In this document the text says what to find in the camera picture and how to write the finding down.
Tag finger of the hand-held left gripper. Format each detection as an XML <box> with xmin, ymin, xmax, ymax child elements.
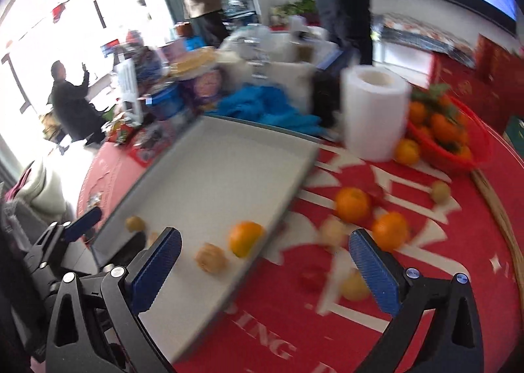
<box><xmin>121</xmin><ymin>231</ymin><xmax>148</xmax><ymax>265</ymax></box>
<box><xmin>24</xmin><ymin>206</ymin><xmax>103</xmax><ymax>271</ymax></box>

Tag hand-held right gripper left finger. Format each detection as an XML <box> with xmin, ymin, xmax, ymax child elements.
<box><xmin>45</xmin><ymin>227</ymin><xmax>183</xmax><ymax>373</ymax></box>

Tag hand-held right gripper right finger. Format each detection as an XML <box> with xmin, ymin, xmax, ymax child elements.
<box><xmin>348</xmin><ymin>229</ymin><xmax>486</xmax><ymax>373</ymax></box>

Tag red cherry tomato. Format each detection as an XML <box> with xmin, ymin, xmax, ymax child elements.
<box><xmin>299</xmin><ymin>268</ymin><xmax>324</xmax><ymax>294</ymax></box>

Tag orange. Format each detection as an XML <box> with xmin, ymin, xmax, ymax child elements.
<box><xmin>395</xmin><ymin>139</ymin><xmax>421</xmax><ymax>165</ymax></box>
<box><xmin>372</xmin><ymin>211</ymin><xmax>411</xmax><ymax>251</ymax></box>
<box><xmin>335</xmin><ymin>187</ymin><xmax>372</xmax><ymax>223</ymax></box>
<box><xmin>228</xmin><ymin>221</ymin><xmax>265</xmax><ymax>258</ymax></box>

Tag grey tray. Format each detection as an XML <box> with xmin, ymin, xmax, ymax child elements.
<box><xmin>88</xmin><ymin>115</ymin><xmax>320</xmax><ymax>367</ymax></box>

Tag beige chair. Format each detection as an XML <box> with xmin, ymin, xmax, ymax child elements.
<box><xmin>18</xmin><ymin>158</ymin><xmax>78</xmax><ymax>218</ymax></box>

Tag colourful snack packets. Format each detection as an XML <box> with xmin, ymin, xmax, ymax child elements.
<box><xmin>104</xmin><ymin>117</ymin><xmax>164</xmax><ymax>167</ymax></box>

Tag red plastic basket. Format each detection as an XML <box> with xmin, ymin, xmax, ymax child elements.
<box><xmin>405</xmin><ymin>94</ymin><xmax>494</xmax><ymax>171</ymax></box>

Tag wooden stick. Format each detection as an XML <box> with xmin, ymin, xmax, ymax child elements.
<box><xmin>471</xmin><ymin>170</ymin><xmax>524</xmax><ymax>275</ymax></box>

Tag white rack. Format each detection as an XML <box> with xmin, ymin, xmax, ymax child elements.
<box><xmin>118</xmin><ymin>58</ymin><xmax>145</xmax><ymax>125</ymax></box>

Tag blue printed container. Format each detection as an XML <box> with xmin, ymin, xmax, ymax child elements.
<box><xmin>146</xmin><ymin>85</ymin><xmax>183</xmax><ymax>120</ymax></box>

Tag white paper roll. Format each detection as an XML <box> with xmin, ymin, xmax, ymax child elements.
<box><xmin>341</xmin><ymin>65</ymin><xmax>412</xmax><ymax>161</ymax></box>

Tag pile of leafy oranges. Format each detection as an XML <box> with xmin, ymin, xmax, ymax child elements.
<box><xmin>408</xmin><ymin>84</ymin><xmax>476</xmax><ymax>156</ymax></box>

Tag purple white canister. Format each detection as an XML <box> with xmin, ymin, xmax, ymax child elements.
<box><xmin>180</xmin><ymin>69</ymin><xmax>225</xmax><ymax>113</ymax></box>

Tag black box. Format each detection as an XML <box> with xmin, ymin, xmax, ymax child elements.
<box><xmin>312</xmin><ymin>69</ymin><xmax>344</xmax><ymax>130</ymax></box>

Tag blue gloves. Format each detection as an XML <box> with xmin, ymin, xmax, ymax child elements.
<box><xmin>207</xmin><ymin>85</ymin><xmax>324</xmax><ymax>136</ymax></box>

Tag white foam box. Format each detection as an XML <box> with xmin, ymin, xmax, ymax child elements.
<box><xmin>246</xmin><ymin>59</ymin><xmax>318</xmax><ymax>115</ymax></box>

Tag checked cloth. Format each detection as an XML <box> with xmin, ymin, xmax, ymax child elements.
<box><xmin>377</xmin><ymin>12</ymin><xmax>479</xmax><ymax>66</ymax></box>

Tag red gift box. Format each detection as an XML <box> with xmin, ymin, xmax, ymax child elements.
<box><xmin>475</xmin><ymin>34</ymin><xmax>524</xmax><ymax>89</ymax></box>

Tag green potted plant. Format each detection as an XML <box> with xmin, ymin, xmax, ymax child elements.
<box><xmin>272</xmin><ymin>0</ymin><xmax>318</xmax><ymax>25</ymax></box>

